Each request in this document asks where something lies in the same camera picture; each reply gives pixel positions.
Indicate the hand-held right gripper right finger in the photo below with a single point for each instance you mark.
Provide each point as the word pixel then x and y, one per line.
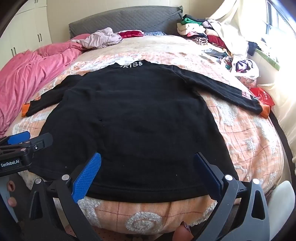
pixel 208 176

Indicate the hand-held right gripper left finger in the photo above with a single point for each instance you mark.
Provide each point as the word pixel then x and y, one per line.
pixel 87 176

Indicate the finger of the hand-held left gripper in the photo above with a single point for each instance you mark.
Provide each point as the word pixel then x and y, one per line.
pixel 40 141
pixel 19 137

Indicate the black sweater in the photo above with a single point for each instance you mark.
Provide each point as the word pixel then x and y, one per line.
pixel 134 111

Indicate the plastic bag of clothes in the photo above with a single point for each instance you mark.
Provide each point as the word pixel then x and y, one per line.
pixel 242 66

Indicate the pile of folded clothes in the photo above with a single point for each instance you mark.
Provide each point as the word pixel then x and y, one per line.
pixel 201 32

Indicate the person's left hand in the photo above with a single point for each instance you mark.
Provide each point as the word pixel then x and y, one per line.
pixel 11 201

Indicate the person's right hand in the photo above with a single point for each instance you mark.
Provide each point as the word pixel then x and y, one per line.
pixel 183 233

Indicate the orange patterned blanket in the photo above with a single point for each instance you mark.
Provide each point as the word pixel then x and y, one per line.
pixel 245 136

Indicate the pink duvet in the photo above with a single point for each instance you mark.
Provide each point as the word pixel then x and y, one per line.
pixel 27 76

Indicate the white rounded object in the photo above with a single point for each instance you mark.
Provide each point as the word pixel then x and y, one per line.
pixel 281 199

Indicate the red plastic bag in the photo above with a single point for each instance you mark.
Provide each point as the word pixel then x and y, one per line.
pixel 262 96

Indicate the white wardrobe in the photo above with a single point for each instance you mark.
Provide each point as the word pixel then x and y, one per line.
pixel 25 27

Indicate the lilac crumpled garment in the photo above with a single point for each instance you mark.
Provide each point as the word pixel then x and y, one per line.
pixel 99 38

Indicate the green window sill cloth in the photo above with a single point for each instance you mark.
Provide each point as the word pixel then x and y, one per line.
pixel 268 59

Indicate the dark garment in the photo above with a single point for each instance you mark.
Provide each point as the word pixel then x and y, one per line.
pixel 252 48

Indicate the red cloth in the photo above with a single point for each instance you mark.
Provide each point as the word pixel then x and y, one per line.
pixel 130 34

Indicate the beige bed sheet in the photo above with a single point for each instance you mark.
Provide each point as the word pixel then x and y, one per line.
pixel 148 45

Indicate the grey quilted headboard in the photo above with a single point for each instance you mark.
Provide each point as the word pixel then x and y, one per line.
pixel 124 19

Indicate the blue patterned cloth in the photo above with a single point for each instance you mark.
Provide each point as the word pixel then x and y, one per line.
pixel 155 33

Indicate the white curtain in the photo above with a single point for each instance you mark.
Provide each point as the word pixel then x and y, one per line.
pixel 233 20

